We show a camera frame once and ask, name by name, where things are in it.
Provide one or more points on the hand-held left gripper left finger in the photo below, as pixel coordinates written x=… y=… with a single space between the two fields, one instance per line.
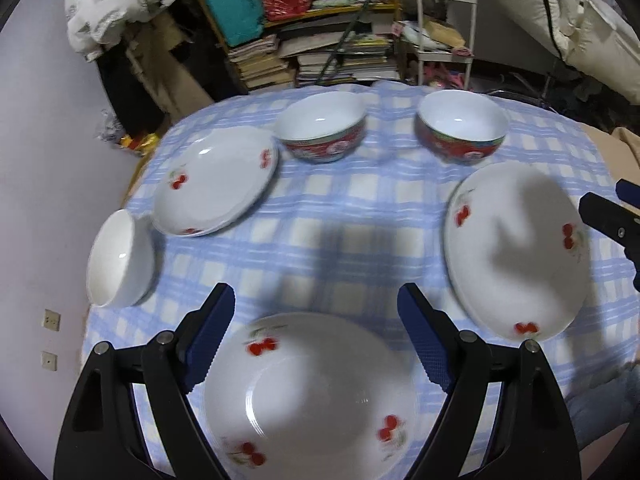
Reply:
x=207 y=345

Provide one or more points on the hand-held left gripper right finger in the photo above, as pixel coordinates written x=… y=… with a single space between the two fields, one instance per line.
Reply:
x=425 y=345

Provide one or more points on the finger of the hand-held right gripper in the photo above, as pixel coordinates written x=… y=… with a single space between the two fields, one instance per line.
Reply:
x=630 y=191
x=612 y=225

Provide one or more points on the white cherry-print plate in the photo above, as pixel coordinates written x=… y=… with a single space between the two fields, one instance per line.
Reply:
x=310 y=400
x=210 y=185
x=500 y=240

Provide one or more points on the plain white bowl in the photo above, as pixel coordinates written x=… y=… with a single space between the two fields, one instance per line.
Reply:
x=125 y=260

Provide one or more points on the red patterned bowl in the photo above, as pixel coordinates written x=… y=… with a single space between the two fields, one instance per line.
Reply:
x=325 y=147
x=460 y=152

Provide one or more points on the blue checked tablecloth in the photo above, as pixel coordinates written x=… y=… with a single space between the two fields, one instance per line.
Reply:
x=325 y=210

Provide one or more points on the cream bedding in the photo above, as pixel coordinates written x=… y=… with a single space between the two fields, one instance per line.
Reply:
x=575 y=5

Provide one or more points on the yellow and red packet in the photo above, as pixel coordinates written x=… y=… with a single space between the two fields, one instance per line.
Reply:
x=140 y=144

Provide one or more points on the pink toys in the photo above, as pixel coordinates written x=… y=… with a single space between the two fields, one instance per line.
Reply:
x=445 y=76

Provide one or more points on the clear patterned plastic bag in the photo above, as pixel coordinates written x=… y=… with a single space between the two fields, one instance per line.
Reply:
x=111 y=127

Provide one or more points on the tan paper package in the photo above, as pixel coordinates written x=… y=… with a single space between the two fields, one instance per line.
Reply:
x=442 y=35

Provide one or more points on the black garment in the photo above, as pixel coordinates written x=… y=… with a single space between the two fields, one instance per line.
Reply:
x=130 y=100

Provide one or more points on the white metal cart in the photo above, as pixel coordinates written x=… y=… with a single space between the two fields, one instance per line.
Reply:
x=421 y=20

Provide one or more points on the stack of old books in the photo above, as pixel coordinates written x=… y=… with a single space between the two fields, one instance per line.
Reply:
x=260 y=65

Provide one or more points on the stack of flat magazines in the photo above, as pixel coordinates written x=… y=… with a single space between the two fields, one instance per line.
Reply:
x=350 y=62

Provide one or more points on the green pole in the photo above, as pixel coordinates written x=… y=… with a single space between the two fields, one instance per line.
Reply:
x=350 y=30

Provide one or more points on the teal bag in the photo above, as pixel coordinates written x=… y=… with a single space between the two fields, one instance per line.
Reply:
x=235 y=10

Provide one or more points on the yellow wooden shelf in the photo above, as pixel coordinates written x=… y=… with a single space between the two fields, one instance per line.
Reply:
x=340 y=10

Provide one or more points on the white wall socket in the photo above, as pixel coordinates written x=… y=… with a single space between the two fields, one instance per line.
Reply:
x=48 y=360
x=51 y=319

